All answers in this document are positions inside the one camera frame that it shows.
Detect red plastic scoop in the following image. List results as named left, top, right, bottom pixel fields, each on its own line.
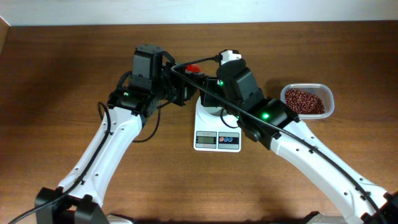
left=185, top=63, right=201, bottom=73

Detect clear plastic food container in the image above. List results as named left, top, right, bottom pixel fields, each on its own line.
left=280, top=83, right=335, bottom=119

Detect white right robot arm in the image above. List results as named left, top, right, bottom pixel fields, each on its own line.
left=199, top=56, right=397, bottom=223

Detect white digital kitchen scale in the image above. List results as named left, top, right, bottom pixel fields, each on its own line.
left=193, top=98, right=242, bottom=152

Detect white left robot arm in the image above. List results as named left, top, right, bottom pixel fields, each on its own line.
left=35, top=44, right=190, bottom=223

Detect red adzuki beans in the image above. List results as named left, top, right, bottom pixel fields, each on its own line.
left=285, top=89, right=325, bottom=114

